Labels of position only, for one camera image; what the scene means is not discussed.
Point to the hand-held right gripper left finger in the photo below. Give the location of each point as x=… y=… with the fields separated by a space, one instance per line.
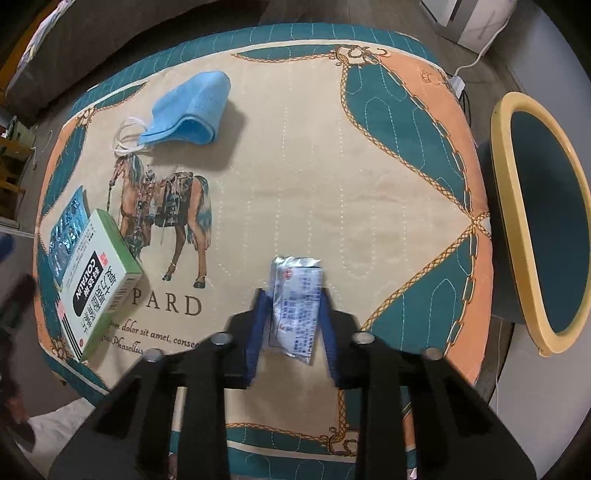
x=256 y=323

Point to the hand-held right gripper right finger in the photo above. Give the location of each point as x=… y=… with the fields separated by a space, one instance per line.
x=328 y=332

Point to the silver foil sachet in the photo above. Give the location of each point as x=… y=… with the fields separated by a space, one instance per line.
x=295 y=300

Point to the dark bin with yellow rim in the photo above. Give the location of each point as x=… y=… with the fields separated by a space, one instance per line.
x=540 y=207

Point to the silver blister pack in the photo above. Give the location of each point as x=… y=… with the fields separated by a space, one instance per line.
x=67 y=235

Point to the green and white medicine box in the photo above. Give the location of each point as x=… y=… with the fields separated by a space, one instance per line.
x=99 y=272

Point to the wooden chair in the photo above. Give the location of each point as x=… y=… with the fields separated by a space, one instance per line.
x=10 y=170

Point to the white fluffy cloth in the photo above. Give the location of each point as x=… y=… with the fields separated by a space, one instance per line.
x=60 y=429

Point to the teal and orange printed mat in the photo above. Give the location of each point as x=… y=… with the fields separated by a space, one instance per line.
x=314 y=184

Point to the blue face mask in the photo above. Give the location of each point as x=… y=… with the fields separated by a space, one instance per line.
x=194 y=108

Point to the light blue pillow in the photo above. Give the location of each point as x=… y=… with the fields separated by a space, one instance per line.
x=44 y=34

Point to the white power strip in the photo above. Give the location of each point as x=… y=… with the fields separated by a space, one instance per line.
x=456 y=85

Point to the bed with brown cover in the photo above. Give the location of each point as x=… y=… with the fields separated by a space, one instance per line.
x=115 y=37

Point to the white air purifier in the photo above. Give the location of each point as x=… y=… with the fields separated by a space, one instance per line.
x=466 y=21

